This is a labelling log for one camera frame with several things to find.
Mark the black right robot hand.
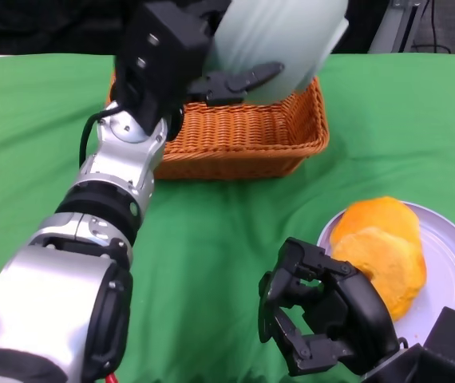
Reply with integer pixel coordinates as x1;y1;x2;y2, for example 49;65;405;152
258;237;400;378

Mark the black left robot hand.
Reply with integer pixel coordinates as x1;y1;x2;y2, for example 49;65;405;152
179;0;284;107

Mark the grey-green bowl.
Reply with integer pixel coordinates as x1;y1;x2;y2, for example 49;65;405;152
205;0;350;105

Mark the orange ring bread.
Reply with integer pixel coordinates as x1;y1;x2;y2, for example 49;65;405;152
333;227;427;322

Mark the orange white striped bun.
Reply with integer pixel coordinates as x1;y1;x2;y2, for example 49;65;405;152
329;195;421;251

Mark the orange wicker basket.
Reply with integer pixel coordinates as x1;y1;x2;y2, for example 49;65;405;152
107;65;330;181

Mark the lavender round plate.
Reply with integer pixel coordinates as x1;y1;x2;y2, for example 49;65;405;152
315;201;455;350

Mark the grey metal stand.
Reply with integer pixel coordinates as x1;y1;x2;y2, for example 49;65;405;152
369;0;422;54

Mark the black backdrop curtain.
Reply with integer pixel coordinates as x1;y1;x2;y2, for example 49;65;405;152
0;0;388;57

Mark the green tablecloth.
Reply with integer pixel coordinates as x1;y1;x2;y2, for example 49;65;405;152
0;52;455;383

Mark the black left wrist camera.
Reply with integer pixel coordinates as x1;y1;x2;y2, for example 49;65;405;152
114;0;212;136

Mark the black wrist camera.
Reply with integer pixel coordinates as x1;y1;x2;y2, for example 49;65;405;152
365;306;455;383
114;0;212;136

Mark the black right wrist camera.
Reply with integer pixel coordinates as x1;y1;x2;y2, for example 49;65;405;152
365;306;455;383

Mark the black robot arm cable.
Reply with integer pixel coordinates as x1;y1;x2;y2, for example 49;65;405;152
78;101;123;168

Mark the black floor cable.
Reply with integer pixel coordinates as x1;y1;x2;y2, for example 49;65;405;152
410;0;452;53

